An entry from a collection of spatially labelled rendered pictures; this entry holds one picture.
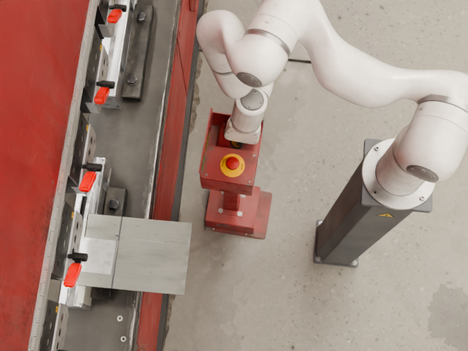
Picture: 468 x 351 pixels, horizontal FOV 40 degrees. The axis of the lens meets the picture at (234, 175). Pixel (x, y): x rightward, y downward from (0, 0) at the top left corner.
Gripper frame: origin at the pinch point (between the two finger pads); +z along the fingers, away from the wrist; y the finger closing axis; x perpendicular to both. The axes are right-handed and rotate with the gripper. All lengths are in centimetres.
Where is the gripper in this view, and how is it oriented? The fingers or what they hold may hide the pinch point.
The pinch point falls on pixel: (239, 139)
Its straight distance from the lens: 194.7
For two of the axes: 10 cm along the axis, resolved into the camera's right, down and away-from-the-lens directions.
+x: 1.6, -9.5, 2.8
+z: -0.9, 2.7, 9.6
